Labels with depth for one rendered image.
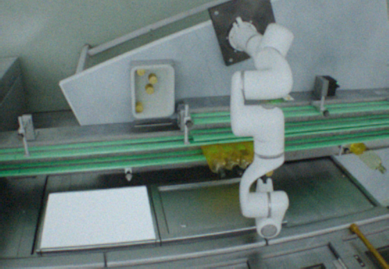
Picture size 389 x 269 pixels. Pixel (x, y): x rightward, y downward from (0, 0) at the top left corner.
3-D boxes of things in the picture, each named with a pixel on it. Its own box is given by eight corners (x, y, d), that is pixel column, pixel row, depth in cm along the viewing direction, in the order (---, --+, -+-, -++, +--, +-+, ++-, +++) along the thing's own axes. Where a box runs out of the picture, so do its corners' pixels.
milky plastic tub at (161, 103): (131, 110, 159) (133, 119, 152) (129, 60, 150) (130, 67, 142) (171, 108, 163) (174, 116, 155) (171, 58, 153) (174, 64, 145)
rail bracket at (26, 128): (29, 135, 150) (19, 163, 131) (22, 100, 143) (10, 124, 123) (39, 135, 151) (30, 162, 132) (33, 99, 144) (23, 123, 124)
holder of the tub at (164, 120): (133, 121, 162) (133, 128, 155) (130, 60, 150) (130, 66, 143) (171, 117, 166) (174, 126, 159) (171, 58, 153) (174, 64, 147)
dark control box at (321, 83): (312, 90, 175) (321, 96, 168) (315, 75, 172) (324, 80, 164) (326, 90, 177) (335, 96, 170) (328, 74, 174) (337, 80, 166)
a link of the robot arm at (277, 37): (249, 67, 114) (270, 20, 108) (253, 58, 136) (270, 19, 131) (276, 80, 113) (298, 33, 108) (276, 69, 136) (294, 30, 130)
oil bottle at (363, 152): (349, 150, 181) (378, 177, 158) (351, 141, 178) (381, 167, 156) (358, 148, 182) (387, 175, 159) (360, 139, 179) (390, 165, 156)
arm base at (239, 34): (220, 26, 149) (233, 35, 135) (245, 10, 148) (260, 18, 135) (237, 55, 157) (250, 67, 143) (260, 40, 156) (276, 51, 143)
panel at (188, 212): (47, 197, 143) (37, 256, 114) (46, 192, 142) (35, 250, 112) (255, 177, 161) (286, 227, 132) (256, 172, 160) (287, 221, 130)
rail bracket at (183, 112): (179, 135, 155) (185, 150, 144) (179, 98, 147) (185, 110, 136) (186, 135, 155) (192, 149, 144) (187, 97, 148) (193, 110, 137)
